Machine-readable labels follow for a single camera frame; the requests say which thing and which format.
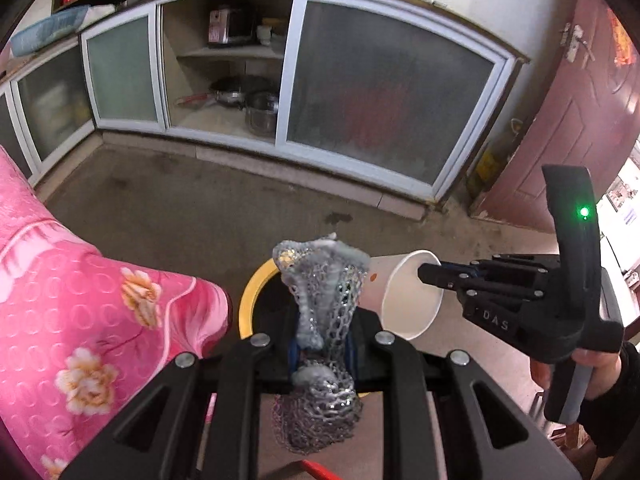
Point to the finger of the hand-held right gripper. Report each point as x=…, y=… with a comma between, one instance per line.
x=440, y=274
x=520, y=267

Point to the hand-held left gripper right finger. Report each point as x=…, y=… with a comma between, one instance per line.
x=351, y=352

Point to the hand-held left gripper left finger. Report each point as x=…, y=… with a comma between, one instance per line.
x=293, y=355

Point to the white paper cup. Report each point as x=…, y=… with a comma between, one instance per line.
x=400, y=300

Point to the yellow trash bin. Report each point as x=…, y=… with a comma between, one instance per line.
x=250, y=305

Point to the silver mesh scrubber net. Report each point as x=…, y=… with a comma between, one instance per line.
x=320, y=285

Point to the person's right hand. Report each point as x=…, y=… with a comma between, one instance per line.
x=602, y=372

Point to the yellow bottle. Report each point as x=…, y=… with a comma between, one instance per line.
x=487, y=165

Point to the red stick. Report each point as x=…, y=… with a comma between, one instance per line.
x=322, y=471

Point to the dark red door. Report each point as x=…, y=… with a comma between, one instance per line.
x=560, y=125

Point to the frosted glass cabinet door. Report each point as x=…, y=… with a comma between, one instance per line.
x=390, y=90
x=55, y=105
x=5, y=130
x=122, y=70

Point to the pink floral tablecloth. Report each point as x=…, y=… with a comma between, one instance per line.
x=75, y=310

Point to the steel pot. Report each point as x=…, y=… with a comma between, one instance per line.
x=261, y=115

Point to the pink and black appliance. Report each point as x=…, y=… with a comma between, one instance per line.
x=225, y=25

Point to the white cloth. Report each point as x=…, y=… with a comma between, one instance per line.
x=102, y=12

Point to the blue plastic basin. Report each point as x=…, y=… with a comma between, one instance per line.
x=47, y=30

